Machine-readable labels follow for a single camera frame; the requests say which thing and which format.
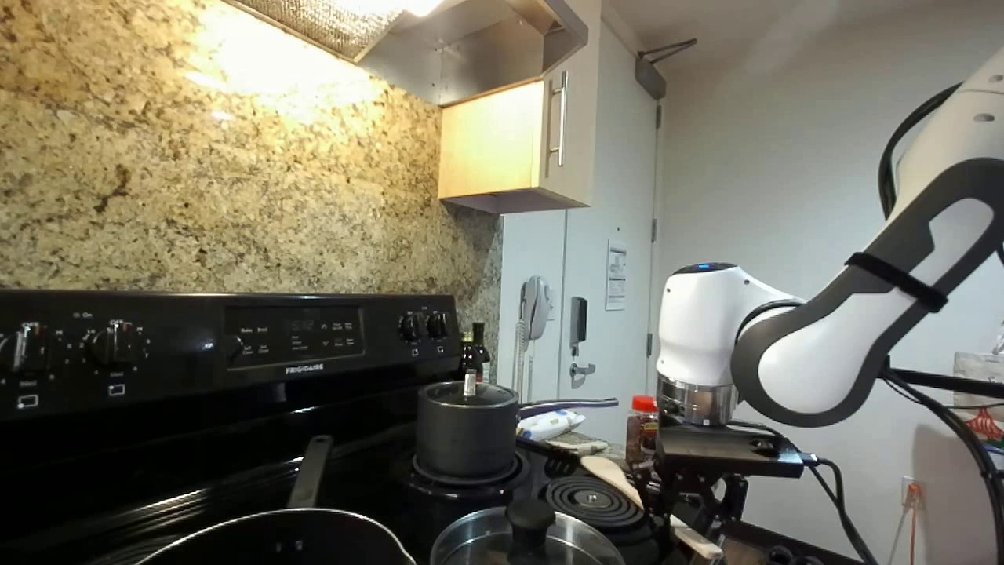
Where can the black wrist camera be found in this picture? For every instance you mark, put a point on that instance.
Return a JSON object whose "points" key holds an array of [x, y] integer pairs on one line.
{"points": [[723, 449]]}

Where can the red cap spice bottle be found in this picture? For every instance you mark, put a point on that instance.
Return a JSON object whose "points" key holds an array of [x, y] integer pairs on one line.
{"points": [[641, 429]]}

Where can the small dark saucepan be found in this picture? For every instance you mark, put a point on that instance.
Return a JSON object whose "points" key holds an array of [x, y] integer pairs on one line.
{"points": [[464, 435]]}

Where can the black door keypad lock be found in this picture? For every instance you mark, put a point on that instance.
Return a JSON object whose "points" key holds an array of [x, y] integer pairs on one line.
{"points": [[577, 317]]}

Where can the white tube item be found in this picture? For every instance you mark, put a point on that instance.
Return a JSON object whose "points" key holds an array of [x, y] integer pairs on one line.
{"points": [[549, 426]]}

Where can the white draped object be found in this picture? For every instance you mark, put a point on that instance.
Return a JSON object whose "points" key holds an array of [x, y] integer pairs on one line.
{"points": [[957, 512]]}

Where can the wooden spoon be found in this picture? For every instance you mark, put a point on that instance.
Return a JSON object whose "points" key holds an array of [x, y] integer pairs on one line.
{"points": [[612, 478]]}

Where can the light wooden cabinet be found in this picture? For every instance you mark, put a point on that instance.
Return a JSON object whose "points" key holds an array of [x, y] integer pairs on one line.
{"points": [[492, 141]]}

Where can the white wall phone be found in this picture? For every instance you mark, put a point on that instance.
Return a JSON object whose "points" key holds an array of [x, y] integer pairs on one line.
{"points": [[533, 309]]}

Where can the black electric stove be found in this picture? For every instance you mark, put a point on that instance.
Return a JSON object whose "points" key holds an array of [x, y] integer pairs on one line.
{"points": [[188, 439]]}

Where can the bare black coil burner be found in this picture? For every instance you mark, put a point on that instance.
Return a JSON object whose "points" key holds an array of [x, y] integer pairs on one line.
{"points": [[591, 504]]}

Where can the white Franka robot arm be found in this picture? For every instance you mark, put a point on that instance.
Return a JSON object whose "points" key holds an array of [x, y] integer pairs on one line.
{"points": [[816, 357]]}

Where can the covered black coil burner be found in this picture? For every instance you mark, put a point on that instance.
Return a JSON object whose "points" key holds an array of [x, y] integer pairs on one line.
{"points": [[441, 486]]}

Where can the white paper notice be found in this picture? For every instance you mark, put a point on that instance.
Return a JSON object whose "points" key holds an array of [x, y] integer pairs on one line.
{"points": [[617, 278]]}

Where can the clear plastic bag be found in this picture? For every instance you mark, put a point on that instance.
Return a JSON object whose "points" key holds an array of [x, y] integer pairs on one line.
{"points": [[988, 418]]}

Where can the grey door closer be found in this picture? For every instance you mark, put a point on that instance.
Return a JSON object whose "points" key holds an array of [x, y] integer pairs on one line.
{"points": [[655, 63]]}

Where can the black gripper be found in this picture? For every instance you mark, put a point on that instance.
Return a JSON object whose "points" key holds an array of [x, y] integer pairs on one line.
{"points": [[709, 504]]}

